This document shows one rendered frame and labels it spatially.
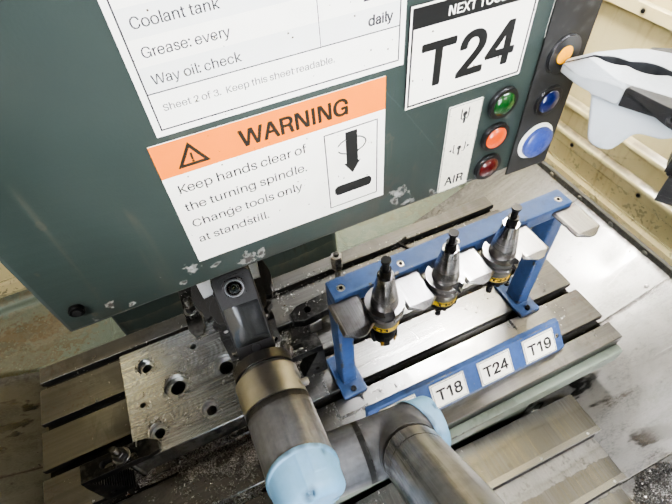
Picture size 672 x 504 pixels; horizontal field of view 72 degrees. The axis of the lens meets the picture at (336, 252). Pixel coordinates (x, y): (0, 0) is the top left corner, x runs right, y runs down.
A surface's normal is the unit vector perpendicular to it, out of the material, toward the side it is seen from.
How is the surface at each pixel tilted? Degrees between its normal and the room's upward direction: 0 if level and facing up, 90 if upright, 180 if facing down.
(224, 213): 90
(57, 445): 0
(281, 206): 90
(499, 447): 7
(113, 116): 90
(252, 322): 61
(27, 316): 0
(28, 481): 24
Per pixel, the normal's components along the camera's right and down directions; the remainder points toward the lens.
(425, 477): -0.66, -0.74
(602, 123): -0.62, 0.63
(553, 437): 0.06, -0.67
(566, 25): 0.41, 0.69
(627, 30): -0.91, 0.35
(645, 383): -0.43, -0.43
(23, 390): 0.32, -0.73
